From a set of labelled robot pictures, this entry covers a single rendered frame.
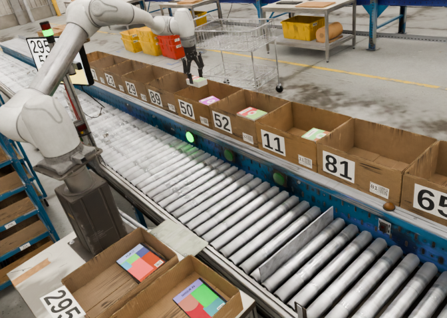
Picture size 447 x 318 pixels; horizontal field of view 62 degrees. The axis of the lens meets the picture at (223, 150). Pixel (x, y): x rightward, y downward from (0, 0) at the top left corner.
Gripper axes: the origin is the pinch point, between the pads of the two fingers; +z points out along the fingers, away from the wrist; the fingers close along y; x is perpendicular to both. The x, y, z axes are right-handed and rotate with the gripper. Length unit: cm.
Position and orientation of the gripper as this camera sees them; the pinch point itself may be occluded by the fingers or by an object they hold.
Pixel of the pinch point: (195, 77)
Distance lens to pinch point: 238.5
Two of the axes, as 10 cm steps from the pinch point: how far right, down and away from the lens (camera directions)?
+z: 1.6, 8.5, 5.0
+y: 7.5, -4.3, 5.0
